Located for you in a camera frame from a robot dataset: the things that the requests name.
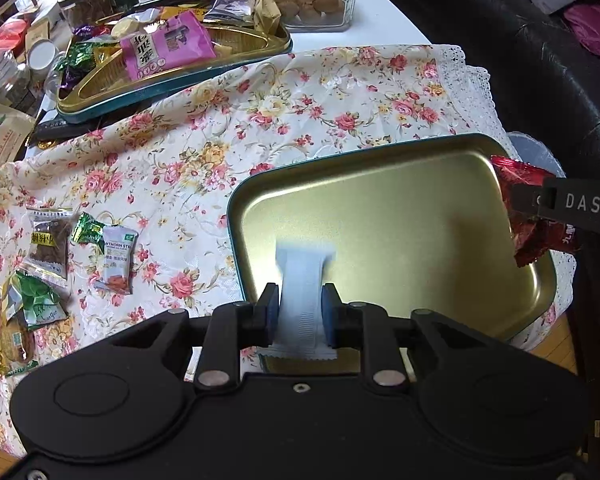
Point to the red snack packet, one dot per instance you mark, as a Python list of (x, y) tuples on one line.
[(532, 237)]

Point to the large green snack packet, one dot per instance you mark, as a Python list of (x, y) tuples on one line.
[(31, 302)]

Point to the small green candy wrapper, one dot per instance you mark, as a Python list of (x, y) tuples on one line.
[(88, 230)]

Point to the gold tray with snacks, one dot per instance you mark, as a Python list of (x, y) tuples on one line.
[(109, 86)]

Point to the black remote control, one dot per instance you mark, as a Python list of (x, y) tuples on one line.
[(57, 129)]

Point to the white snack packet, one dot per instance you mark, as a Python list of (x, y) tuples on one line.
[(299, 329)]

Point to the floral tablecloth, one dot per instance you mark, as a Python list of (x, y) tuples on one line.
[(167, 172)]

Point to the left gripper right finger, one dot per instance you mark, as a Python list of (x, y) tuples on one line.
[(334, 317)]

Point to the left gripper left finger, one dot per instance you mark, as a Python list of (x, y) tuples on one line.
[(265, 315)]

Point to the clear brown nut packet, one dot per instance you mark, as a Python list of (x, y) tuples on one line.
[(47, 257)]

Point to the white hawthorn stick packet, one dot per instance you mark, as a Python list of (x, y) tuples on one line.
[(119, 244)]

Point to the finger of the right gripper with das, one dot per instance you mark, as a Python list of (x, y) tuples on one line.
[(569, 201)]

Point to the black leather sofa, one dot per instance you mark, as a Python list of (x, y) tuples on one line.
[(543, 81)]

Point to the pink snack bag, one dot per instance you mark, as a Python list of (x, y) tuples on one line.
[(178, 42)]

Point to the empty gold tin tray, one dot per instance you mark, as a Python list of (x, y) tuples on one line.
[(413, 225)]

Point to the small glass jar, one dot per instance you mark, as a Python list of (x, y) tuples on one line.
[(14, 80)]

